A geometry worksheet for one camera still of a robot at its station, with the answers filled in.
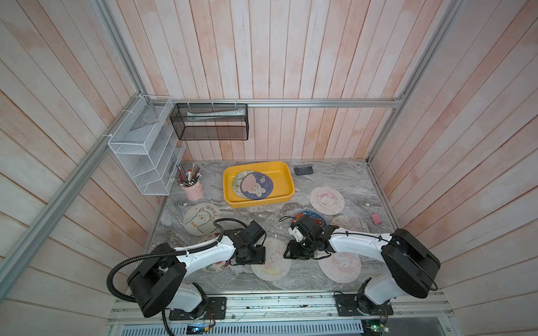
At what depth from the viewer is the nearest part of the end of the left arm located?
625mm

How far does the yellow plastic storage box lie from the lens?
A: 3.29 ft

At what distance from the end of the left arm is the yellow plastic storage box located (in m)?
0.28
